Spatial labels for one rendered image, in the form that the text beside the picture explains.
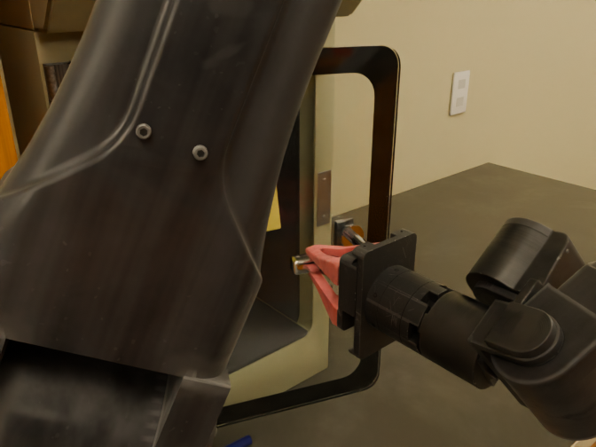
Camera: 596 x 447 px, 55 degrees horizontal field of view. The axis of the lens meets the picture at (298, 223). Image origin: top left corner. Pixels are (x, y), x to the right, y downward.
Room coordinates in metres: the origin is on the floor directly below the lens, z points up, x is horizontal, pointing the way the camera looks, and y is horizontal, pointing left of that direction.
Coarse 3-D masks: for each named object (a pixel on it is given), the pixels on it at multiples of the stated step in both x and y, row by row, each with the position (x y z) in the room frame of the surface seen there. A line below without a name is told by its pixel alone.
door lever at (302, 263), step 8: (352, 224) 0.54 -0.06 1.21; (344, 232) 0.54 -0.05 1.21; (352, 232) 0.54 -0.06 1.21; (360, 232) 0.54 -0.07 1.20; (344, 240) 0.54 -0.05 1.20; (352, 240) 0.53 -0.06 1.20; (360, 240) 0.52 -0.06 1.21; (296, 256) 0.48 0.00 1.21; (304, 256) 0.48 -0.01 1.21; (336, 256) 0.48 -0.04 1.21; (296, 264) 0.47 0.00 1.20; (304, 264) 0.47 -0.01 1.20; (312, 264) 0.47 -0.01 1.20; (296, 272) 0.47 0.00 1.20; (304, 272) 0.47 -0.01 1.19
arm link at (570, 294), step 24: (552, 288) 0.32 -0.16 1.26; (576, 288) 0.31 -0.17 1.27; (552, 312) 0.30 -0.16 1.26; (576, 312) 0.29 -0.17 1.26; (576, 336) 0.28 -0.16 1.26; (504, 360) 0.29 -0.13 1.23; (552, 360) 0.27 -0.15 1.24; (576, 360) 0.26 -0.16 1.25; (528, 384) 0.27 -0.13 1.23; (552, 384) 0.26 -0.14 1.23; (576, 384) 0.26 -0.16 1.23; (552, 408) 0.27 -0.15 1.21; (576, 408) 0.27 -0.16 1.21; (552, 432) 0.28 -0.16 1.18; (576, 432) 0.27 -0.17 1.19
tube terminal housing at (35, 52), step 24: (0, 0) 0.51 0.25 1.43; (24, 0) 0.46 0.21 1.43; (0, 24) 0.53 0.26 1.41; (24, 24) 0.47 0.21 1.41; (0, 48) 0.54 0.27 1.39; (24, 48) 0.48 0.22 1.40; (48, 48) 0.46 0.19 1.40; (72, 48) 0.47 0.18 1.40; (24, 72) 0.49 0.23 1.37; (24, 96) 0.50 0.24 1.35; (24, 120) 0.51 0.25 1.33; (24, 144) 0.52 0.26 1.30
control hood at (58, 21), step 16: (32, 0) 0.45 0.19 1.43; (48, 0) 0.42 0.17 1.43; (64, 0) 0.43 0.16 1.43; (80, 0) 0.43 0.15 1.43; (352, 0) 0.62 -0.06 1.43; (32, 16) 0.45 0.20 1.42; (48, 16) 0.43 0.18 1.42; (64, 16) 0.44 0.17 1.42; (80, 16) 0.44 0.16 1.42; (336, 16) 0.63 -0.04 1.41; (48, 32) 0.44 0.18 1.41
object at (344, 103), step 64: (320, 64) 0.53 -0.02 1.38; (384, 64) 0.55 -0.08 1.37; (320, 128) 0.53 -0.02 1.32; (384, 128) 0.55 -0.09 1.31; (320, 192) 0.53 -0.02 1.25; (384, 192) 0.55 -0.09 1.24; (256, 320) 0.51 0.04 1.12; (320, 320) 0.53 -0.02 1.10; (256, 384) 0.50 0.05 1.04; (320, 384) 0.53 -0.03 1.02
